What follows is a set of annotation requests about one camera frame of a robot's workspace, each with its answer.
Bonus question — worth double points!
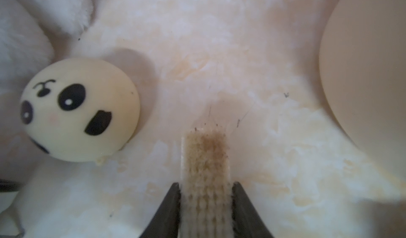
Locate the white alarm clock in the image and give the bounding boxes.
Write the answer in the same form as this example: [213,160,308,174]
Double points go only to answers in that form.
[1,179,25,238]

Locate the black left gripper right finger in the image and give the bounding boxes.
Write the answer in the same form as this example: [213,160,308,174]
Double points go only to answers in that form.
[232,182,274,238]

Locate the panda face squishy ball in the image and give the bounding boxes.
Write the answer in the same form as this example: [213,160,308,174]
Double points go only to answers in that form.
[20,58,141,162]

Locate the white brush green handle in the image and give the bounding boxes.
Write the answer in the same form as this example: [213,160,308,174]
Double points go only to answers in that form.
[179,128,234,238]

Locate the beige plastic bucket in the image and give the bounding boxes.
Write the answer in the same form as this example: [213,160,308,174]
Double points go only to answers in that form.
[319,0,406,179]

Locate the grey white husky plush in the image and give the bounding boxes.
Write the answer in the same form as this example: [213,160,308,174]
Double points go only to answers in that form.
[1,0,94,184]

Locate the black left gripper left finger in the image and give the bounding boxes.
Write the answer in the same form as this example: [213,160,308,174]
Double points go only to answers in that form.
[139,183,181,238]

